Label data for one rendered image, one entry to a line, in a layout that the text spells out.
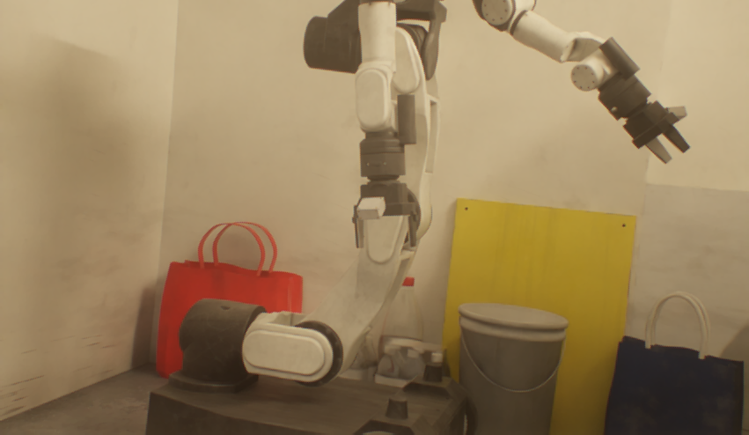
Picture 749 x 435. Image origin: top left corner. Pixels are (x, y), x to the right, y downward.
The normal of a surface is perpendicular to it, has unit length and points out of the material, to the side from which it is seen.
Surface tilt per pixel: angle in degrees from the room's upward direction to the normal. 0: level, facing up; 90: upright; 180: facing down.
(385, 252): 90
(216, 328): 71
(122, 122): 90
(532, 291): 87
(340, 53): 113
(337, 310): 90
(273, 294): 82
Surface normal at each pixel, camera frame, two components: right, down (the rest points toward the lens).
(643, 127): -0.72, 0.54
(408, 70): -0.29, 0.03
